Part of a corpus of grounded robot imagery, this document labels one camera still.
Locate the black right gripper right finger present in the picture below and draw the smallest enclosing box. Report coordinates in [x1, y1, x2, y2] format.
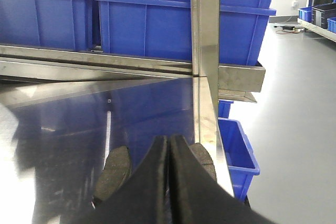
[169, 135, 272, 223]

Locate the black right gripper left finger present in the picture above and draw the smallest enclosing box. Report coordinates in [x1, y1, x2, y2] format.
[73, 136, 169, 223]

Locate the dark brake pad edge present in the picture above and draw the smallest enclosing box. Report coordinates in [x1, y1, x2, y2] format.
[189, 143, 217, 181]

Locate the dark brake pad middle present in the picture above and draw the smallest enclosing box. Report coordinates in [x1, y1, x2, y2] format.
[92, 146, 132, 206]

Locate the small blue bin under table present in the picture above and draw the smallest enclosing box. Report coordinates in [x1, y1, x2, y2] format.
[218, 100, 260, 201]

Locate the large blue crate right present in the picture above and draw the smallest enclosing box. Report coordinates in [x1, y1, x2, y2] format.
[96, 0, 276, 66]

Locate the large blue crate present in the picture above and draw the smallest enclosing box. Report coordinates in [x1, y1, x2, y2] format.
[96, 0, 276, 66]
[1, 0, 100, 51]

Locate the large blue crate left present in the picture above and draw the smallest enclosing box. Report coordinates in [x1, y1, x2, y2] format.
[1, 0, 100, 51]

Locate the background shelf with bins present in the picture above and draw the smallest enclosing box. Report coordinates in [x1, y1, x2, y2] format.
[298, 0, 335, 41]

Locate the black adapter with cables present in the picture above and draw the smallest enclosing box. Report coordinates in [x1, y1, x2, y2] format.
[274, 25, 305, 35]

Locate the stainless steel upright post right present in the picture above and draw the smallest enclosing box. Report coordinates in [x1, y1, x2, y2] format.
[191, 0, 234, 196]

